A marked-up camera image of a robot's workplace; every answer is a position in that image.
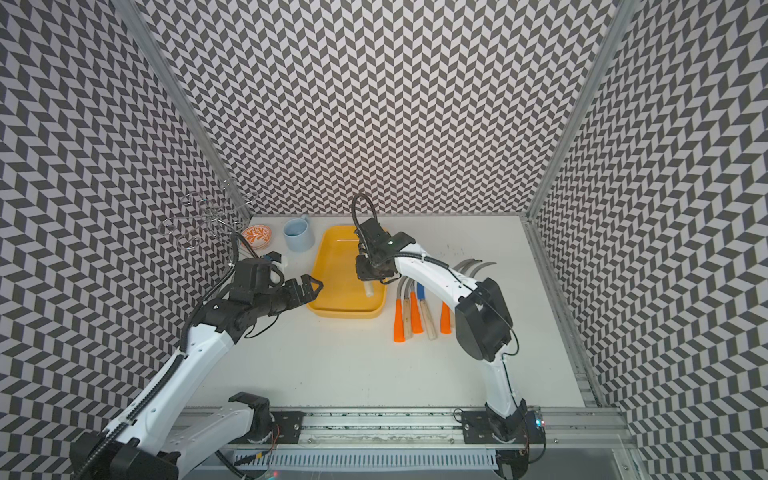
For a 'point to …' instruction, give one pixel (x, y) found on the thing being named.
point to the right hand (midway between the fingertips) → (365, 278)
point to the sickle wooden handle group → (407, 311)
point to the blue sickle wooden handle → (431, 332)
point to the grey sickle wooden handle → (368, 288)
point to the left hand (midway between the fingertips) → (310, 294)
